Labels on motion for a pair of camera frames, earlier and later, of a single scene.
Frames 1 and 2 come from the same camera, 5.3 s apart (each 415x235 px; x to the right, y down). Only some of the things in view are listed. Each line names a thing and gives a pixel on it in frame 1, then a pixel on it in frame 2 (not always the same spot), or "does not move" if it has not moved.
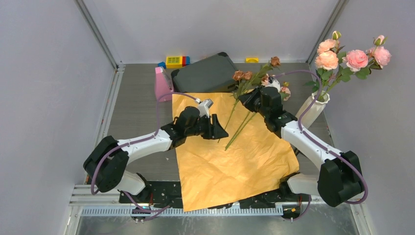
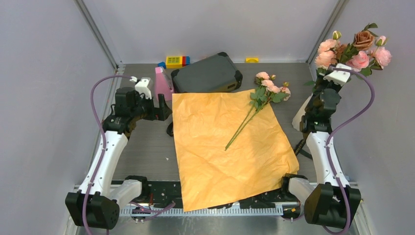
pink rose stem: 360,62 does not move
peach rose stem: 328,71 does not move
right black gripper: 246,100 -> 337,87
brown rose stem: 245,81 -> 362,40
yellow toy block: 173,61 does not move
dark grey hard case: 214,74 does not move
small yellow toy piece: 252,60 does not move
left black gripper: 214,129 -> 164,111
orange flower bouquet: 252,158 does not move
